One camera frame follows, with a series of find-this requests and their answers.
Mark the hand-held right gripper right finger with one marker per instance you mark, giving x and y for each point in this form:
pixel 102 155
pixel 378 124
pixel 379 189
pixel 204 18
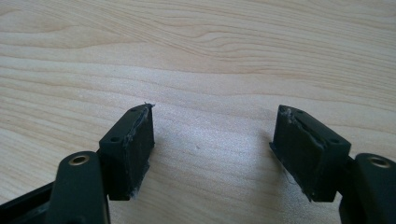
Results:
pixel 306 152

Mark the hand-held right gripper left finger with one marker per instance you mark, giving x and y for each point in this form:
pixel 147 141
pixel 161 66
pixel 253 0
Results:
pixel 126 155

